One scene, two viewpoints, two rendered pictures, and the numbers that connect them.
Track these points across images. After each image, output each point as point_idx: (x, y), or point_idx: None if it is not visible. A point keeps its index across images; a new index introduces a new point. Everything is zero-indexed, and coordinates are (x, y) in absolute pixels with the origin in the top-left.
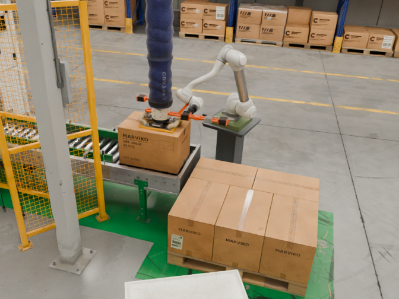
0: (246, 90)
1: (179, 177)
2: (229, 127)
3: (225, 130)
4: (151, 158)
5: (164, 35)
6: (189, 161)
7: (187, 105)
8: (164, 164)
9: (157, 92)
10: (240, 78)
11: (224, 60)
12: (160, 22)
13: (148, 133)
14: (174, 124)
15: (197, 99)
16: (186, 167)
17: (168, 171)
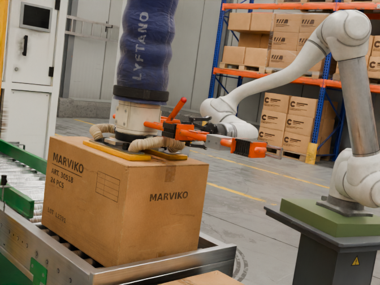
0: (371, 123)
1: (96, 270)
2: (316, 223)
3: (305, 226)
4: (82, 218)
5: None
6: (166, 257)
7: (183, 101)
8: (99, 238)
9: (125, 60)
10: (352, 82)
11: (320, 39)
12: None
13: (86, 152)
14: (139, 141)
15: (237, 121)
16: (143, 262)
17: (102, 262)
